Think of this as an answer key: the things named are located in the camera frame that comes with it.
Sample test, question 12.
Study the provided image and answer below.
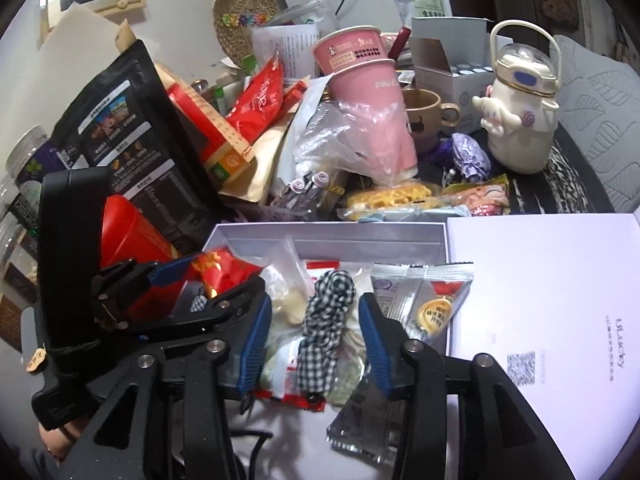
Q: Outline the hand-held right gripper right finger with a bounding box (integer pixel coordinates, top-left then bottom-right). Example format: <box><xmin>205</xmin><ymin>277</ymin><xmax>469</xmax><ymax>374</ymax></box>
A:
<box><xmin>357</xmin><ymin>292</ymin><xmax>576</xmax><ymax>480</ymax></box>

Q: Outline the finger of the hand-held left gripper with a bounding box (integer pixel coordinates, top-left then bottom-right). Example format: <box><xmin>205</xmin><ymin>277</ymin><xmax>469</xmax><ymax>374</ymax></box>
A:
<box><xmin>105</xmin><ymin>276</ymin><xmax>266</xmax><ymax>343</ymax></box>
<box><xmin>92</xmin><ymin>255</ymin><xmax>201</xmax><ymax>306</ymax></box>

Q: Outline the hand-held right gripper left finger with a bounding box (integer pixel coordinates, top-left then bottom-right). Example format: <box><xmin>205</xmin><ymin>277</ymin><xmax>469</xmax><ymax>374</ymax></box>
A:
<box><xmin>65</xmin><ymin>292</ymin><xmax>273</xmax><ymax>480</ymax></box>

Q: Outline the green snack packet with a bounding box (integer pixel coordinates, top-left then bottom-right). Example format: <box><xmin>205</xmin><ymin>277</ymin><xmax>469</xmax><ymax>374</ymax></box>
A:
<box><xmin>325</xmin><ymin>350</ymin><xmax>373</xmax><ymax>407</ymax></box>

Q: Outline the red gold candy wrapper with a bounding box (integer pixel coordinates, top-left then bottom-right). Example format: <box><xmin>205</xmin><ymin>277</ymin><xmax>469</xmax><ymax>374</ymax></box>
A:
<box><xmin>192</xmin><ymin>249</ymin><xmax>263</xmax><ymax>297</ymax></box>

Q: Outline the silver packet purple logo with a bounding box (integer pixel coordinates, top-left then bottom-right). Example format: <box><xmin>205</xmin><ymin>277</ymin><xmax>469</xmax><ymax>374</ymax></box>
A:
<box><xmin>370</xmin><ymin>264</ymin><xmax>426</xmax><ymax>333</ymax></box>

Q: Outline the silver packet yellow label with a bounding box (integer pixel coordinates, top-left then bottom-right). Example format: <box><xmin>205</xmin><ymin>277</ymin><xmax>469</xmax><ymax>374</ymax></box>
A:
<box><xmin>404</xmin><ymin>262</ymin><xmax>474</xmax><ymax>356</ymax></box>

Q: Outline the lavender gift box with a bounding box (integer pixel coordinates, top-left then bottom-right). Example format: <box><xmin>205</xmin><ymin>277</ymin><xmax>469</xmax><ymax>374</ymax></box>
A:
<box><xmin>200</xmin><ymin>212</ymin><xmax>640</xmax><ymax>480</ymax></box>

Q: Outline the person's left hand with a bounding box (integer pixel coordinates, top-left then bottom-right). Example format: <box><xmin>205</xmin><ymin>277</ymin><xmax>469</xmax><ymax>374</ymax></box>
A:
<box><xmin>39</xmin><ymin>416</ymin><xmax>90</xmax><ymax>462</ymax></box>

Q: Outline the red canister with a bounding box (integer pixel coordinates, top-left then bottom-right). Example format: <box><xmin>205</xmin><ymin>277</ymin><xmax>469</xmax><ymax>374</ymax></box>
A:
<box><xmin>100</xmin><ymin>194</ymin><xmax>203</xmax><ymax>317</ymax></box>

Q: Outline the cluster of clear plastic jars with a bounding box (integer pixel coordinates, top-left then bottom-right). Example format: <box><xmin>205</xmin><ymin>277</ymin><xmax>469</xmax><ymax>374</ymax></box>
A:
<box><xmin>0</xmin><ymin>127</ymin><xmax>68</xmax><ymax>346</ymax></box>

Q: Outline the kraft paper pouch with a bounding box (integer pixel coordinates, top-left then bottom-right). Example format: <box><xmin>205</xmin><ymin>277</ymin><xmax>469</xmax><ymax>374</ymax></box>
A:
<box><xmin>220</xmin><ymin>125</ymin><xmax>293</xmax><ymax>206</ymax></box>

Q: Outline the red yellow carton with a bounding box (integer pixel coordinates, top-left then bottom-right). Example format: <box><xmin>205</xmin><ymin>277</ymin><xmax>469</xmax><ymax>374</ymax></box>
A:
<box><xmin>167</xmin><ymin>82</ymin><xmax>256</xmax><ymax>191</ymax></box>

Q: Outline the black printed pouch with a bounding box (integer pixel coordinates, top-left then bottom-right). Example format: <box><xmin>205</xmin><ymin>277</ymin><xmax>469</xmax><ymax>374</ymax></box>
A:
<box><xmin>50</xmin><ymin>39</ymin><xmax>226</xmax><ymax>261</ymax></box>

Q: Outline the yellow waffle snack packet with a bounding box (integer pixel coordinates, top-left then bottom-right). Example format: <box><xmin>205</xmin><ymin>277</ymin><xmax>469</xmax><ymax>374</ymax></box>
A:
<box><xmin>345</xmin><ymin>182</ymin><xmax>441</xmax><ymax>211</ymax></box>

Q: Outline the bundle of purple sachets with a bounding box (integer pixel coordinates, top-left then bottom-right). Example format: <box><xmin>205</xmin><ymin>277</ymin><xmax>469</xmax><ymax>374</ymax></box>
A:
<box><xmin>272</xmin><ymin>172</ymin><xmax>346</xmax><ymax>211</ymax></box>

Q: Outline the cartoon print snack packet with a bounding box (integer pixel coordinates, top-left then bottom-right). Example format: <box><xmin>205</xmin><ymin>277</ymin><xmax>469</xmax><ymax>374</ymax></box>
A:
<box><xmin>440</xmin><ymin>175</ymin><xmax>511</xmax><ymax>216</ymax></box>

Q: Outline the red snack bag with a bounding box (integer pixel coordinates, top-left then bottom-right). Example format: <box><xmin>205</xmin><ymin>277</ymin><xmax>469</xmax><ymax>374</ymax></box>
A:
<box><xmin>225</xmin><ymin>52</ymin><xmax>286</xmax><ymax>143</ymax></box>

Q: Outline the crumpled clear plastic bag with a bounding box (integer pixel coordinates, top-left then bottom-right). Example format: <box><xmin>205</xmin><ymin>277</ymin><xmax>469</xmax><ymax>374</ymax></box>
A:
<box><xmin>292</xmin><ymin>95</ymin><xmax>416</xmax><ymax>186</ymax></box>

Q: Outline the purple foil-wrapped candy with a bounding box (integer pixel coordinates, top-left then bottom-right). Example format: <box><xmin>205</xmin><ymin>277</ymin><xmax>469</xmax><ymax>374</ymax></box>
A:
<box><xmin>452</xmin><ymin>132</ymin><xmax>493</xmax><ymax>181</ymax></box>

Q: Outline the white foam board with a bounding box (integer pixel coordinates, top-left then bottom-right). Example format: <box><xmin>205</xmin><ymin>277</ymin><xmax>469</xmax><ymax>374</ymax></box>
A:
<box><xmin>37</xmin><ymin>2</ymin><xmax>123</xmax><ymax>58</ymax></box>

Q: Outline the beige ceramic mug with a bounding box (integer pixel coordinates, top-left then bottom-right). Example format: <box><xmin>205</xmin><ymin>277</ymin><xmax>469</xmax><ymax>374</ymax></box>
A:
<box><xmin>402</xmin><ymin>89</ymin><xmax>460</xmax><ymax>153</ymax></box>

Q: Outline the printed white paper sheet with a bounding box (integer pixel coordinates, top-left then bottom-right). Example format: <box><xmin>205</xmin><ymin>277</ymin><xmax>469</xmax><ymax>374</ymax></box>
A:
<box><xmin>251</xmin><ymin>22</ymin><xmax>331</xmax><ymax>81</ymax></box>

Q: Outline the tall pink cup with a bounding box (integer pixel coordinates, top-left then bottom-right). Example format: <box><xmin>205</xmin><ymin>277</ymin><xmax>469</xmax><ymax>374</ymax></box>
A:
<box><xmin>327</xmin><ymin>58</ymin><xmax>418</xmax><ymax>181</ymax></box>

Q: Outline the white cartoon water bottle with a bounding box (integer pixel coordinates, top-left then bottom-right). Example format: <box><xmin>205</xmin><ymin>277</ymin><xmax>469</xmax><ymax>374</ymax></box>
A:
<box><xmin>472</xmin><ymin>20</ymin><xmax>560</xmax><ymax>175</ymax></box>

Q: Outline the pink printed paper cup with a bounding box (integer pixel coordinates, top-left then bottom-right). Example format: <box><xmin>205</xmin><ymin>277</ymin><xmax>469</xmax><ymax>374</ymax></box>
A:
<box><xmin>312</xmin><ymin>26</ymin><xmax>386</xmax><ymax>76</ymax></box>

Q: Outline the open grey white carton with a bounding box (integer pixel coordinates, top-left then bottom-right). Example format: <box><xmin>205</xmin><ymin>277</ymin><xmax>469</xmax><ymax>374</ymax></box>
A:
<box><xmin>410</xmin><ymin>16</ymin><xmax>493</xmax><ymax>131</ymax></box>

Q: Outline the grey quilted chair cushion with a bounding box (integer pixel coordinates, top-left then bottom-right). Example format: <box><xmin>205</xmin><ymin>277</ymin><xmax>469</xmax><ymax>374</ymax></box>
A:
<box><xmin>547</xmin><ymin>35</ymin><xmax>640</xmax><ymax>211</ymax></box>

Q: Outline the brown hanging tote bag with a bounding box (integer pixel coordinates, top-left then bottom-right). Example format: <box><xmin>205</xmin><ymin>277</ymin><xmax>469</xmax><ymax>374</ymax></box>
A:
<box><xmin>542</xmin><ymin>0</ymin><xmax>581</xmax><ymax>31</ymax></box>

